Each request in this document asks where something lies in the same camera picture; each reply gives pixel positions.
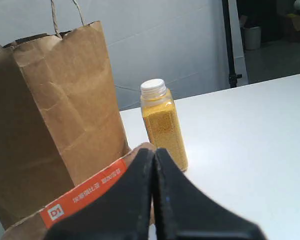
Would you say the clear bottle of yellow grains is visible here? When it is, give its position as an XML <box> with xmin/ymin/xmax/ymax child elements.
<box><xmin>140</xmin><ymin>78</ymin><xmax>188</xmax><ymax>172</ymax></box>

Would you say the brown paper bag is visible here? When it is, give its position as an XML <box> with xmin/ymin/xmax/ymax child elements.
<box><xmin>0</xmin><ymin>21</ymin><xmax>129</xmax><ymax>229</ymax></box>

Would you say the white waste bin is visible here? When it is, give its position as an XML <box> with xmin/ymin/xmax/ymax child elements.
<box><xmin>243</xmin><ymin>26</ymin><xmax>262</xmax><ymax>51</ymax></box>

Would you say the black stand pole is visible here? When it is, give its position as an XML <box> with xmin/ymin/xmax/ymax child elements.
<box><xmin>221</xmin><ymin>0</ymin><xmax>243</xmax><ymax>88</ymax></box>

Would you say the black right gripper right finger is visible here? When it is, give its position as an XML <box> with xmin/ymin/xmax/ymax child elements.
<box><xmin>152</xmin><ymin>148</ymin><xmax>266</xmax><ymax>240</ymax></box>

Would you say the kraft box with orange label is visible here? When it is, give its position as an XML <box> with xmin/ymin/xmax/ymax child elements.
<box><xmin>1</xmin><ymin>142</ymin><xmax>156</xmax><ymax>240</ymax></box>

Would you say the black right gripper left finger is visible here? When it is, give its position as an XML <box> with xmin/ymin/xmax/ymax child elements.
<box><xmin>44</xmin><ymin>148</ymin><xmax>154</xmax><ymax>240</ymax></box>

